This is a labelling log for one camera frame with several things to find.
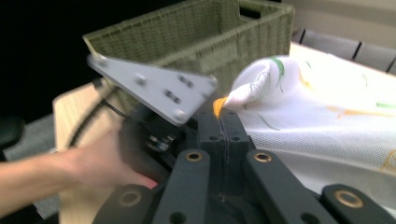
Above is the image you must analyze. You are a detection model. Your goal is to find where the white leaf print laundry bag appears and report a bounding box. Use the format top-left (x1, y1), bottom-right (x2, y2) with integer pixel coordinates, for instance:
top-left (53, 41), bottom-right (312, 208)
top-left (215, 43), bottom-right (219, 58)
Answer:
top-left (212, 54), bottom-right (396, 217)

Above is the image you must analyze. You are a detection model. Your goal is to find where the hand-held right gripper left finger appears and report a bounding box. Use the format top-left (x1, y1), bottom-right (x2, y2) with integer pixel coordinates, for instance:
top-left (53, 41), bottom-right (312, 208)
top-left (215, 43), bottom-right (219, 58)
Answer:
top-left (197, 111), bottom-right (226, 201)

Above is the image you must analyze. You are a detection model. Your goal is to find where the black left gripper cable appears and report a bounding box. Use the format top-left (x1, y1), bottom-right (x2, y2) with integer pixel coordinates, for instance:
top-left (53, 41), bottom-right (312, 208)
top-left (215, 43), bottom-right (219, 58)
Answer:
top-left (68, 98), bottom-right (129, 147)

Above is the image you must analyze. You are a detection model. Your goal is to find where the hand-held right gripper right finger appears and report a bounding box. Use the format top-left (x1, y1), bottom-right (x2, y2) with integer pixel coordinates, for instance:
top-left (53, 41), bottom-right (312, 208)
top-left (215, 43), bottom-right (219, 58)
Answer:
top-left (219, 107), bottom-right (255, 200)

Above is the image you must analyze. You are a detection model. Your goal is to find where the green woven basket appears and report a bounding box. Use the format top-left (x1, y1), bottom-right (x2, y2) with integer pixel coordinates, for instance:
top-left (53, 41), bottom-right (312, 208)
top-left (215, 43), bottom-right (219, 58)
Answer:
top-left (82, 0), bottom-right (295, 118)

